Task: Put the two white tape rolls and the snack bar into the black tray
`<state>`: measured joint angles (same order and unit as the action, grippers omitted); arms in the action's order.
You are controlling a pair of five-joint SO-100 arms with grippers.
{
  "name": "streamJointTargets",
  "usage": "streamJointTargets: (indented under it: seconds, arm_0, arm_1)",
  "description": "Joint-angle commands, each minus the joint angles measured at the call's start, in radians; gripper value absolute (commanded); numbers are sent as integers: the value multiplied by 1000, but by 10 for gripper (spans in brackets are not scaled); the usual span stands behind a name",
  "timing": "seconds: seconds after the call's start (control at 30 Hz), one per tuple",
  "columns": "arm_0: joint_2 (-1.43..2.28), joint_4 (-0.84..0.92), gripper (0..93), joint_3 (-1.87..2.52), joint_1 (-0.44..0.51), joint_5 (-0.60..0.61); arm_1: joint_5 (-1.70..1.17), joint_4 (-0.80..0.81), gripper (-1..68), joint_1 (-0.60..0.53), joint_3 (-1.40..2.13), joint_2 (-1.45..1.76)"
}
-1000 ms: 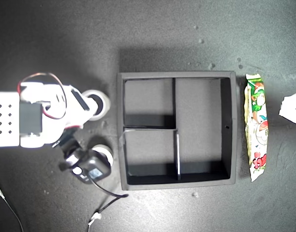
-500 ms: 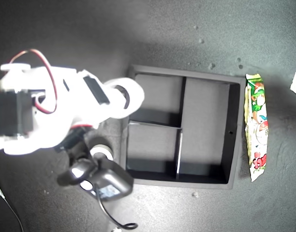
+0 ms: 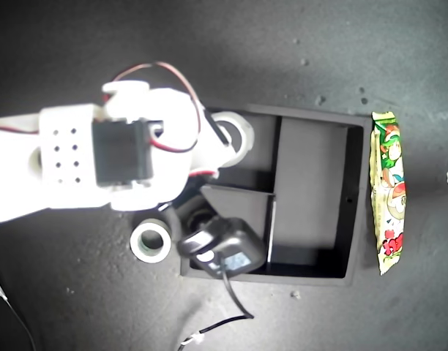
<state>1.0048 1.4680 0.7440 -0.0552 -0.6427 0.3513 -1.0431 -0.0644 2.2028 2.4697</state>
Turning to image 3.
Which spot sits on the large white tape roll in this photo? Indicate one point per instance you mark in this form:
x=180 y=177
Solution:
x=246 y=139

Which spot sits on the small white tape roll green core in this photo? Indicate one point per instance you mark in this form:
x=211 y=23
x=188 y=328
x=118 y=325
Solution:
x=138 y=248

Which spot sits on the snack bar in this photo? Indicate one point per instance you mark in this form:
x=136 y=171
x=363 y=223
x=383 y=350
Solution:
x=390 y=190

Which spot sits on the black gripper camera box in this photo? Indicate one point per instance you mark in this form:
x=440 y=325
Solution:
x=231 y=245

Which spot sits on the black tray with wells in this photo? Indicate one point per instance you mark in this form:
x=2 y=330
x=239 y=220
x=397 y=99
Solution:
x=308 y=175

